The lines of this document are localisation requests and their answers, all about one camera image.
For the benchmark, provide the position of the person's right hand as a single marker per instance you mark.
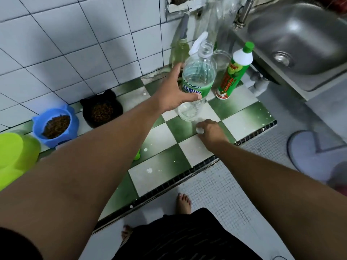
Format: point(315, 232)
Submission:
point(214, 135)

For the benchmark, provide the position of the person's right foot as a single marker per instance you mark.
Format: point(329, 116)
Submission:
point(184, 204)

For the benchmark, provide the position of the person's left foot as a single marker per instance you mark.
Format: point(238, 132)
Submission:
point(127, 232)

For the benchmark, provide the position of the person's right forearm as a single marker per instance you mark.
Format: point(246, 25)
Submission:
point(292, 203)

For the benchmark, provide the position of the clear glass jar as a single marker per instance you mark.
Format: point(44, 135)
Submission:
point(223, 59)

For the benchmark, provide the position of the metal faucet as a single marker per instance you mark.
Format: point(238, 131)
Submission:
point(244, 12)

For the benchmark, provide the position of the white bottle cap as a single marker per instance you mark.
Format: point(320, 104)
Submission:
point(200, 130)

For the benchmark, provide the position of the person's foot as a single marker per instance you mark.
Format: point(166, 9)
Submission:
point(127, 232)
point(184, 204)

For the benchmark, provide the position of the stainless steel sink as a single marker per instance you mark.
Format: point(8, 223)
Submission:
point(298, 37)

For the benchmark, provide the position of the person's left hand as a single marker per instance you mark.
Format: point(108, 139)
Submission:
point(173, 94)

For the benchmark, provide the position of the green cat bowl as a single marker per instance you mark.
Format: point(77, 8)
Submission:
point(137, 155)

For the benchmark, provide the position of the metal wall rack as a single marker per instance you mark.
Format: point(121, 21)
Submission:
point(184, 4)

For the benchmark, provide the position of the white bottle with green cap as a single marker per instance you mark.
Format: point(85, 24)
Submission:
point(235, 70)

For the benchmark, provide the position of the white trigger spray bottle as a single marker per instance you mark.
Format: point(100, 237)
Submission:
point(196, 44)

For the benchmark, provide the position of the black cat bowl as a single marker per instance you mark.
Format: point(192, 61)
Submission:
point(86, 105)

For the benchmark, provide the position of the blue cat bowl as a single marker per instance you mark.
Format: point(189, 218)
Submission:
point(38, 127)

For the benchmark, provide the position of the white drain pipe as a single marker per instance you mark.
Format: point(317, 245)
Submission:
point(259, 85)

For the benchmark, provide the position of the yellow-green liquid bottle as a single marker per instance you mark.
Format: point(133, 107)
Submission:
point(180, 51)

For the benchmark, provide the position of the person's left forearm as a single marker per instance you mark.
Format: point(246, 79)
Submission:
point(76, 186)

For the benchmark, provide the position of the yellow-green double pet bowl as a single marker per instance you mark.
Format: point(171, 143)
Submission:
point(16, 157)

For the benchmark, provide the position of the tall clear bottle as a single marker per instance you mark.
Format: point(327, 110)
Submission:
point(219, 21)

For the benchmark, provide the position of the black shirt sleeve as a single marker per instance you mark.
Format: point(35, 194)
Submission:
point(19, 246)

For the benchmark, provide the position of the clear plastic water bottle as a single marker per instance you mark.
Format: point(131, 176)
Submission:
point(199, 75)

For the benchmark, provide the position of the black shorts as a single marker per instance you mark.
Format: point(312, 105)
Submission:
point(187, 238)

